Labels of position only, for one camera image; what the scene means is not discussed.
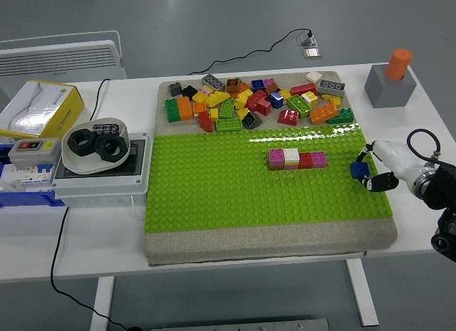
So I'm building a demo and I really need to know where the white table leg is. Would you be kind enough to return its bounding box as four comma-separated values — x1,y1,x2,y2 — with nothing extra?
344,258,379,327
89,275,115,331

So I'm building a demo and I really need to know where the grey six-stud toy brick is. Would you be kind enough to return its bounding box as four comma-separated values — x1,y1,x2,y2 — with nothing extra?
201,73,225,92
318,79,346,98

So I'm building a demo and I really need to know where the grey switch box red button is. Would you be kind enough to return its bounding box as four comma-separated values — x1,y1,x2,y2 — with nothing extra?
7,137,61,170

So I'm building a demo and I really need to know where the lime green three-hole brick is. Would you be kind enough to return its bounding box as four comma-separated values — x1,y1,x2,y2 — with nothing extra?
215,118,243,132

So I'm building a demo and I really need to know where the thin white wire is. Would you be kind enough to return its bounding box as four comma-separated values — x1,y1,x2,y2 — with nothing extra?
130,195,144,221

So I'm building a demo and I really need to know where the long red toy brick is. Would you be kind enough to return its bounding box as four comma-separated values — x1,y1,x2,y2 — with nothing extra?
289,83,318,96

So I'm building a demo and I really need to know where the grey block holder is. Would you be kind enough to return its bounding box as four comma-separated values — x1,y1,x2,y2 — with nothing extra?
363,63,418,110

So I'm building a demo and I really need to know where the orange cylinder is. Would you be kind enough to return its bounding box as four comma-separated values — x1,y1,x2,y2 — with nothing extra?
384,48,413,81

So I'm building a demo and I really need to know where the yellow and white carton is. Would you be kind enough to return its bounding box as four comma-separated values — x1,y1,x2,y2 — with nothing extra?
0,80,86,139

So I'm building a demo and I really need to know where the cream plastic bowl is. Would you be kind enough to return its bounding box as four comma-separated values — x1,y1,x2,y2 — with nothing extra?
61,117,130,174

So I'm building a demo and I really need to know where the yellow curved toy brick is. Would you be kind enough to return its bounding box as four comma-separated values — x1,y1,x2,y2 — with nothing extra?
205,90,231,107

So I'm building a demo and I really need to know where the glossy red toy brick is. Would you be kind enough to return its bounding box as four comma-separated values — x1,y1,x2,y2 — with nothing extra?
254,98,272,116

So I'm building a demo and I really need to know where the small black electronic component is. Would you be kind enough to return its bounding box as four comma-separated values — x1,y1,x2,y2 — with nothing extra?
92,122,120,135

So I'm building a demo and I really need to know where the red sloped toy brick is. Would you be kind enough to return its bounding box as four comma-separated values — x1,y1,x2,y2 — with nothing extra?
197,111,214,132

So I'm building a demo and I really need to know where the grey white junction box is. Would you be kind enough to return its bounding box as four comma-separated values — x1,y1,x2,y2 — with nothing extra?
51,132,149,208

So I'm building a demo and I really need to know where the open metal floor socket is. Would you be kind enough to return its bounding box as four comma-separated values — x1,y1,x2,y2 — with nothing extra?
296,31,318,47

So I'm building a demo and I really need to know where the lime green toy brick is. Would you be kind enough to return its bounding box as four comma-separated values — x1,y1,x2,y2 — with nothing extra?
218,98,237,119

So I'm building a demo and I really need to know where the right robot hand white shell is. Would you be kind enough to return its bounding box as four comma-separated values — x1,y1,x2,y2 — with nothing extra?
357,140,428,195

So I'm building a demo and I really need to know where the thin black cable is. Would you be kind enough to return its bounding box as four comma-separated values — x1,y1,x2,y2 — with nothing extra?
49,206,143,331
88,78,111,121

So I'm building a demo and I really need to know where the white and blue circuit breaker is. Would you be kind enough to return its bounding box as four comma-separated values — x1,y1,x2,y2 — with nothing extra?
17,163,54,185

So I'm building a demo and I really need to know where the green studded baseplate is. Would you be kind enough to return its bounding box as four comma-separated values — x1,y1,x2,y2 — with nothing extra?
143,124,395,233

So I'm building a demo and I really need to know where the large black hex nut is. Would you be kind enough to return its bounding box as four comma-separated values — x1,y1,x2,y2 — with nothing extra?
93,134,126,164
67,129,95,154

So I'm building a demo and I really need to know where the white panel heater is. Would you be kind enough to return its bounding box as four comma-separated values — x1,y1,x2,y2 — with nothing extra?
0,30,128,83

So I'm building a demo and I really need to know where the black floor power cable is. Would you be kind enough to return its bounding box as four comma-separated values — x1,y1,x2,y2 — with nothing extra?
187,27,315,76

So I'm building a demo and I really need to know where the dark grey sloped brick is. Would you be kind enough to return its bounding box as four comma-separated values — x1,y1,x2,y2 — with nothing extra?
242,112,263,129

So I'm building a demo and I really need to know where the red studded toy brick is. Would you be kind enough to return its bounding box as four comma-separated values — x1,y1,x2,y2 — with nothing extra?
277,109,301,127

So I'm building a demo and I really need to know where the dark green toy brick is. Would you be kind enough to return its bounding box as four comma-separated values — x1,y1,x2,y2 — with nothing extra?
326,107,356,125

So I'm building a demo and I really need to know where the blue plastic bin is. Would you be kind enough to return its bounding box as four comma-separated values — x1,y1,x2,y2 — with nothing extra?
0,144,66,208

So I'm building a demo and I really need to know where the long orange toy brick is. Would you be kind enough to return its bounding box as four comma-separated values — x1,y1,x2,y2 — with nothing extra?
309,101,340,125

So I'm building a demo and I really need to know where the large lime green brick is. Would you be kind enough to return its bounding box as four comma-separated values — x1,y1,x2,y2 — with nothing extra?
286,95,314,119

